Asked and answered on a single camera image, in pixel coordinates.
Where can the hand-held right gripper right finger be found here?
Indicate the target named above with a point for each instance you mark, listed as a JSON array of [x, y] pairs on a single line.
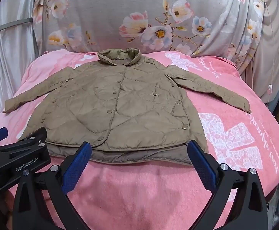
[[201, 169]]

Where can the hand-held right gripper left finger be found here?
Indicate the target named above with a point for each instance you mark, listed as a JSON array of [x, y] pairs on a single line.
[[76, 169]]

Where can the khaki quilted jacket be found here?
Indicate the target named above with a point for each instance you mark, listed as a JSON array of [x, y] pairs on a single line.
[[129, 105]]

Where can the pink printed blanket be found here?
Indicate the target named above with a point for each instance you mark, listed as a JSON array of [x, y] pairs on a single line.
[[141, 191]]

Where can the white satin curtain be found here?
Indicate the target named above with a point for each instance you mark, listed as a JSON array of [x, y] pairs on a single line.
[[12, 62]]

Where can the grey floral blanket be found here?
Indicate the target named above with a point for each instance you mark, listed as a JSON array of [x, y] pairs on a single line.
[[106, 16]]

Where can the beige curtain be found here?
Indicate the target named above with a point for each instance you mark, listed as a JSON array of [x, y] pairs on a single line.
[[273, 43]]

